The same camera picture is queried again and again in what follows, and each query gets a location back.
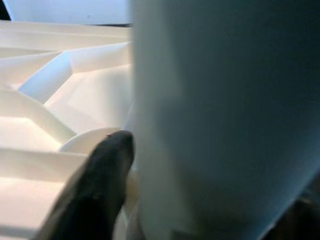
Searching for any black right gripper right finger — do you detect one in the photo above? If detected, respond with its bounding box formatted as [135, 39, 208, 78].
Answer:
[262, 171, 320, 240]

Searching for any white plastic table top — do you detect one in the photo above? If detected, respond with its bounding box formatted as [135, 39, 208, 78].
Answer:
[0, 19, 141, 240]

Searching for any black door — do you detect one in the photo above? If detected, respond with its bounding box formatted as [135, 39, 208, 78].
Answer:
[0, 0, 12, 21]

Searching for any white plastic table leg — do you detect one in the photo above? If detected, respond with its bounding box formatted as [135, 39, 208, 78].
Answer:
[128, 0, 320, 240]

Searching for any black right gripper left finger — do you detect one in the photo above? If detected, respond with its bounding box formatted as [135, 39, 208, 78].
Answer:
[37, 129, 136, 240]

